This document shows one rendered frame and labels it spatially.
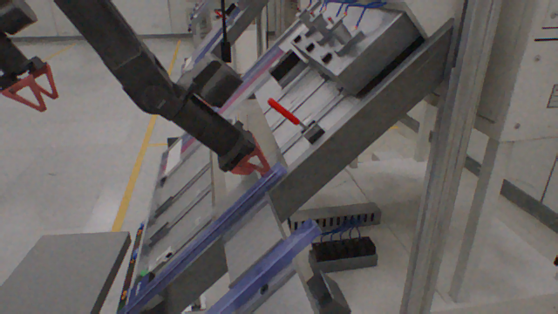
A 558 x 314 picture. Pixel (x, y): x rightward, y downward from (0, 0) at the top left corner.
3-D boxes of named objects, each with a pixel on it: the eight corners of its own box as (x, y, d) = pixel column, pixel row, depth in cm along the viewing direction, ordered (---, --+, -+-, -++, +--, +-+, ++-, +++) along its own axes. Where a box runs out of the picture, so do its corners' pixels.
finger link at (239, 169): (278, 151, 72) (241, 122, 68) (286, 168, 66) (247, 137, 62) (255, 175, 74) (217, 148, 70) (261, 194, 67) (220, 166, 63)
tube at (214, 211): (146, 279, 73) (141, 276, 73) (147, 274, 74) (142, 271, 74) (341, 98, 65) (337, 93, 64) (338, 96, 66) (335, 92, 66)
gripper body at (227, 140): (246, 125, 70) (214, 99, 66) (254, 147, 61) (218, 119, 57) (222, 150, 71) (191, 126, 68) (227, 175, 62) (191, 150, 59)
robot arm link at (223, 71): (134, 78, 60) (137, 101, 53) (180, 23, 58) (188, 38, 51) (193, 119, 67) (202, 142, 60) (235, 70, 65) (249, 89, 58)
